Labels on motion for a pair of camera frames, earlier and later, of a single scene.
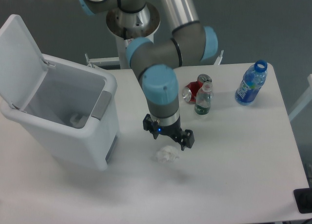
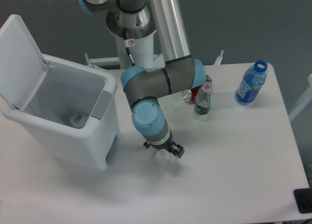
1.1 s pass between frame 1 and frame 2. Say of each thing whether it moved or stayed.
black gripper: moved
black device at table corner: stayed
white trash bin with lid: stayed
